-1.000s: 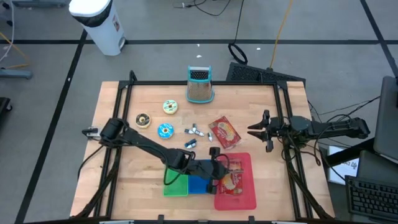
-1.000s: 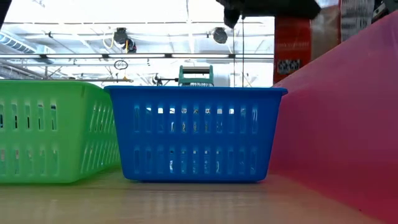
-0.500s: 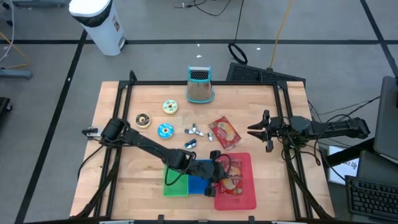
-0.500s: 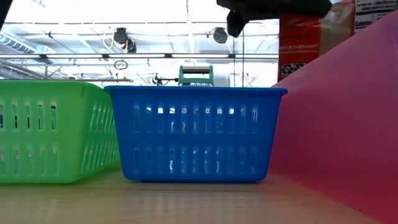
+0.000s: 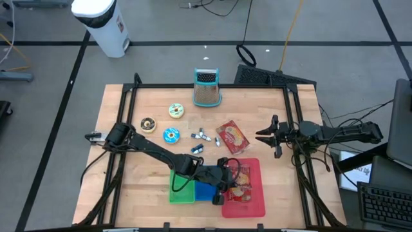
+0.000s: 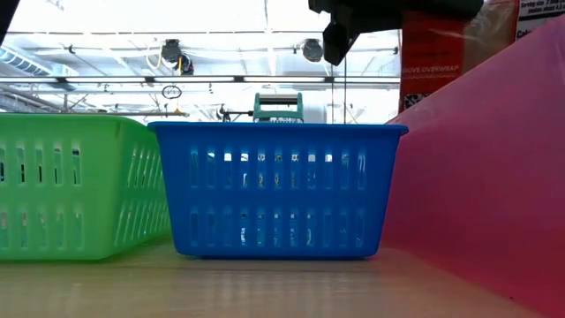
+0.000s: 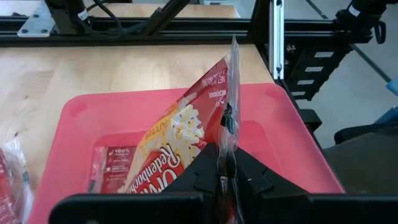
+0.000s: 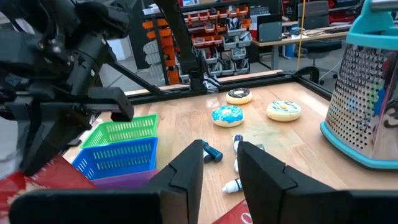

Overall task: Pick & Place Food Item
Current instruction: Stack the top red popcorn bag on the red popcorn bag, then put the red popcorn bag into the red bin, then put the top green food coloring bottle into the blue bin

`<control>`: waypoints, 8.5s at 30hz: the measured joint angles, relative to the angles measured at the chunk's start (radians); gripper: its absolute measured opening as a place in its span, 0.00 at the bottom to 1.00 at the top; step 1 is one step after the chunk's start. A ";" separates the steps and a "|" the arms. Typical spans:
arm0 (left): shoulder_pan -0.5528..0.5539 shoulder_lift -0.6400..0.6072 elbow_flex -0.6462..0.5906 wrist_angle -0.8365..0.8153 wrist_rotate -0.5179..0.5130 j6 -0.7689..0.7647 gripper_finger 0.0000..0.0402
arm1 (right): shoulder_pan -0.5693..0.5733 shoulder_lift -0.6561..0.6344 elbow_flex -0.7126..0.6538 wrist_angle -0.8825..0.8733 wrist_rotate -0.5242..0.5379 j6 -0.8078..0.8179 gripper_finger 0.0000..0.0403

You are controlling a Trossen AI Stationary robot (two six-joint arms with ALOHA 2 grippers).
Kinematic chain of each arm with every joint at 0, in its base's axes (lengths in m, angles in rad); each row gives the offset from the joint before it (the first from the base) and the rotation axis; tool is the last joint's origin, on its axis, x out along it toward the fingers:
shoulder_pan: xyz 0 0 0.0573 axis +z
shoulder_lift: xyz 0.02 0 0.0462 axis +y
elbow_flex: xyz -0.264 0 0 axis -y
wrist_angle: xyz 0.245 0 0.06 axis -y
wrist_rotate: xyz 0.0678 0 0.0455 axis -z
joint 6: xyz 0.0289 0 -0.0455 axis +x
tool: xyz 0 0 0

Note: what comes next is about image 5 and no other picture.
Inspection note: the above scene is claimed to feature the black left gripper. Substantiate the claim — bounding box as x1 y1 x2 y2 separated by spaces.
198 157 242 206

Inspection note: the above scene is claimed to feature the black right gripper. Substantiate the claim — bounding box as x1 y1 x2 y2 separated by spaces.
256 114 302 159

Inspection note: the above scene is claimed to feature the green plastic basket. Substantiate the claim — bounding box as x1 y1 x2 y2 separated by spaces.
169 169 196 204

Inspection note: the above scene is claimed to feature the blue donut tape roll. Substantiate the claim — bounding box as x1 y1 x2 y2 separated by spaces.
163 127 181 145

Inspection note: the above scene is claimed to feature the cream donut tape roll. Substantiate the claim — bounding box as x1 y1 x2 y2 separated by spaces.
168 102 185 119

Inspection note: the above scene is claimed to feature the brown donut tape roll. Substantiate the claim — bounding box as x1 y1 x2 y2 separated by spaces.
140 117 157 133

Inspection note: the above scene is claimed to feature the red plastic basket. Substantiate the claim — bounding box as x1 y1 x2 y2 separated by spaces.
221 157 267 218

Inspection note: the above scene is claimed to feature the blue plastic basket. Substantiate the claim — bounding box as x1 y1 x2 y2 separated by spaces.
194 165 223 202

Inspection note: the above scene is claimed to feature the black perforated metal panel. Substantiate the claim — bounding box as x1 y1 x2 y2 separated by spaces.
234 64 318 88

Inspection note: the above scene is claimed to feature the teal metal box grater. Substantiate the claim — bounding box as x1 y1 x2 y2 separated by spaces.
192 67 223 108

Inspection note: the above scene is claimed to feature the white paper sheet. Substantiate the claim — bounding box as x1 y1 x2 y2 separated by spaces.
339 151 373 191

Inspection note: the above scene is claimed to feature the black desk beam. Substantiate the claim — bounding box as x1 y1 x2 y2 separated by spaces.
337 144 387 173

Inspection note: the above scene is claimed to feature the dark grey laptop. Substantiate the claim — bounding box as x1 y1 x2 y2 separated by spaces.
368 156 412 194

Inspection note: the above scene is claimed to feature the dark grey monitor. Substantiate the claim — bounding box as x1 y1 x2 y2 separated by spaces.
386 79 412 170

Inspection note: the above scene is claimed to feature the black keyboard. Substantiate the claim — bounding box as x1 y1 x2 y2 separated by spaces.
357 182 412 231

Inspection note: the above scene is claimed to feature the white trash bin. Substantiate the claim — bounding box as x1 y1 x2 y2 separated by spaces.
71 0 131 59

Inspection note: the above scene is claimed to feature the black chair part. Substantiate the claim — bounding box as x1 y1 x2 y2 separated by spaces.
0 100 14 130

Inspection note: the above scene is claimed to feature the grey metal base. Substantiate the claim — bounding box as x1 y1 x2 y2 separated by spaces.
0 70 35 83

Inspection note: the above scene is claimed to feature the black cable with loop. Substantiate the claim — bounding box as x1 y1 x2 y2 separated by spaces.
236 0 258 68

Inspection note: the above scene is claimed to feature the yellow cable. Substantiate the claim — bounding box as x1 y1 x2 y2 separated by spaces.
279 0 304 72

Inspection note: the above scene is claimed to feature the black metal table frame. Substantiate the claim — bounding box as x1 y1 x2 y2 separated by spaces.
72 73 347 232

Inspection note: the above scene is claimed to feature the thin black curved cable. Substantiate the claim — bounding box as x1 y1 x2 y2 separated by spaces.
180 0 241 17

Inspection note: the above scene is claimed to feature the orange cable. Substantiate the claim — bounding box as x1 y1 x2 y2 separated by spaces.
0 32 33 72

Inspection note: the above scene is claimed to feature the white cable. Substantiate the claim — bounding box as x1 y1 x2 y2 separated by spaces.
0 0 16 65

